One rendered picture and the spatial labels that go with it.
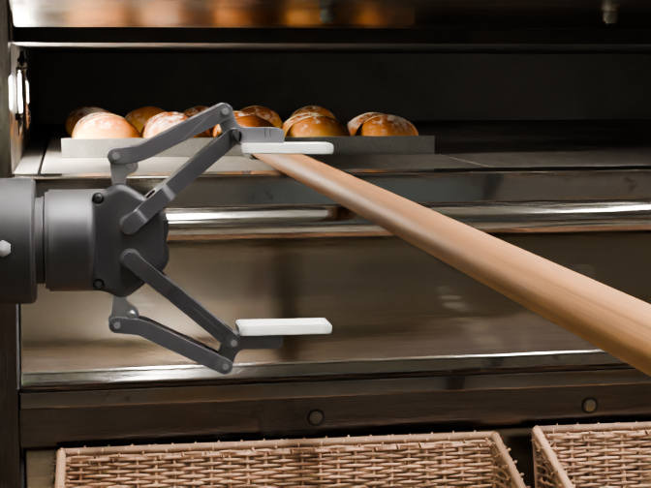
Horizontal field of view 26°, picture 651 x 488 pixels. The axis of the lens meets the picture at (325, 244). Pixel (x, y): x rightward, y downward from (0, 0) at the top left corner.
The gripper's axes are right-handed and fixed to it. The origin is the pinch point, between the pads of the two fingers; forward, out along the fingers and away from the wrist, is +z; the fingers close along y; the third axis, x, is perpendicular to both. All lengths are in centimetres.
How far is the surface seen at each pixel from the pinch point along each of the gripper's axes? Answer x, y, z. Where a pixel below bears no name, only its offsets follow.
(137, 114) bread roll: -163, -5, -7
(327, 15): -59, -19, 11
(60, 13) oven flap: -63, -19, -19
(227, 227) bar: -28.8, 2.2, -3.7
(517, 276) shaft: 28.1, -0.9, 7.1
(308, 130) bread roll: -102, -4, 16
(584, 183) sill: -67, 1, 46
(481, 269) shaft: 21.4, -0.3, 6.9
